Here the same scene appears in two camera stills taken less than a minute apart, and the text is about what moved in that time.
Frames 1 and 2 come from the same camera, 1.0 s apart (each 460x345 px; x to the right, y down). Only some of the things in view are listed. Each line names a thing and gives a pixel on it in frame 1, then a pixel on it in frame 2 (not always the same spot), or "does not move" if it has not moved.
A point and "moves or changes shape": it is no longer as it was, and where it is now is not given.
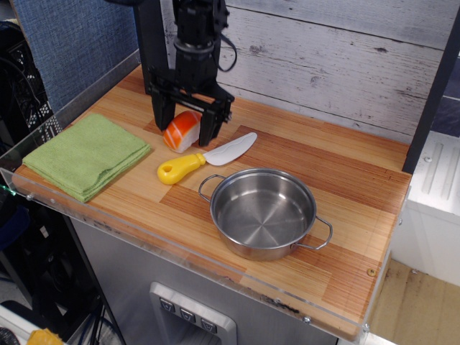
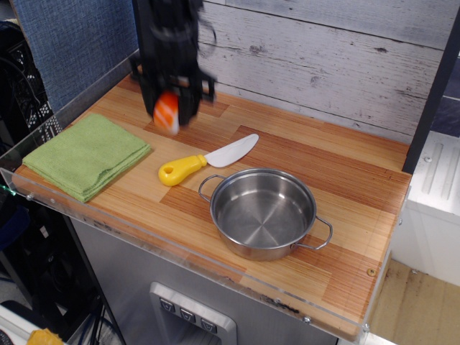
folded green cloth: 85,155 does not move
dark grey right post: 449,57 does not move
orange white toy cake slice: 184,131 moves or changes shape
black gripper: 193,80 → 169,60
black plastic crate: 27,117 does not move
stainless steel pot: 261,214 does not move
